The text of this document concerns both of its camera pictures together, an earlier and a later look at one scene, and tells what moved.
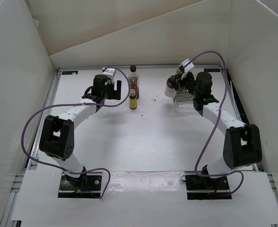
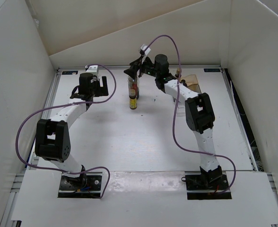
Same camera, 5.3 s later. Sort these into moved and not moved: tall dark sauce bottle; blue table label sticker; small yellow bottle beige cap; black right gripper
Moved: black right gripper
Not moved: blue table label sticker; tall dark sauce bottle; small yellow bottle beige cap
